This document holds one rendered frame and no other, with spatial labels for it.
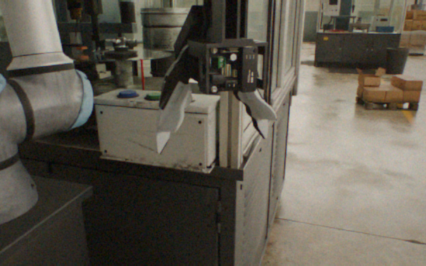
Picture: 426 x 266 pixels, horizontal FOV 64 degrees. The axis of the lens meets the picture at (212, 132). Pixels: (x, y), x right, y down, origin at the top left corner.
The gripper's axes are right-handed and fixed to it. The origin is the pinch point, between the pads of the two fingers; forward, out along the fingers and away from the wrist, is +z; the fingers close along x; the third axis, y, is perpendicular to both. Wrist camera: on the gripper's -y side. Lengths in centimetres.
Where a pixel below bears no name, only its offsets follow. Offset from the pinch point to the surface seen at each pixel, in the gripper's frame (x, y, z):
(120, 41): -2, -78, -8
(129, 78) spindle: 0, -77, 4
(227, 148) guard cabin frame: 13.6, -25.6, 11.9
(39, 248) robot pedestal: -25.6, -17.0, 21.9
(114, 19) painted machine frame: 6, -162, -14
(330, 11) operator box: 471, -555, -23
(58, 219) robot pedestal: -22.2, -18.9, 17.9
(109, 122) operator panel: -10.5, -38.5, 6.8
